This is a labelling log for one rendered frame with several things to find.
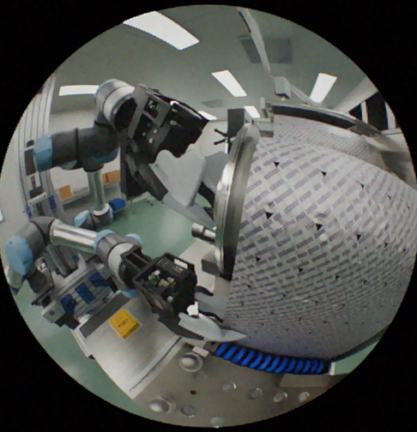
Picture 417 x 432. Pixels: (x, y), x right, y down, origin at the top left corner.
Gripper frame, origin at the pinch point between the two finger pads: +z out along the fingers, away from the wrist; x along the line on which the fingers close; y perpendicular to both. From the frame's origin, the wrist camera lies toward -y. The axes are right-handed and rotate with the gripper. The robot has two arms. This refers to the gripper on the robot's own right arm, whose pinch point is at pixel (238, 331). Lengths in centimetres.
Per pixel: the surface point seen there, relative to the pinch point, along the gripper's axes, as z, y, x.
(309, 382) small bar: 15.6, -4.2, -5.4
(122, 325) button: -25.4, -16.6, -10.5
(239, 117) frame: -12.6, 32.1, 33.0
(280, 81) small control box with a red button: 0, 59, 58
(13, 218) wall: -357, -11, -139
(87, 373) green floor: -73, -109, -88
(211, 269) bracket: -7.9, 3.0, 7.1
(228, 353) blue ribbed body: 0.5, -4.8, -2.8
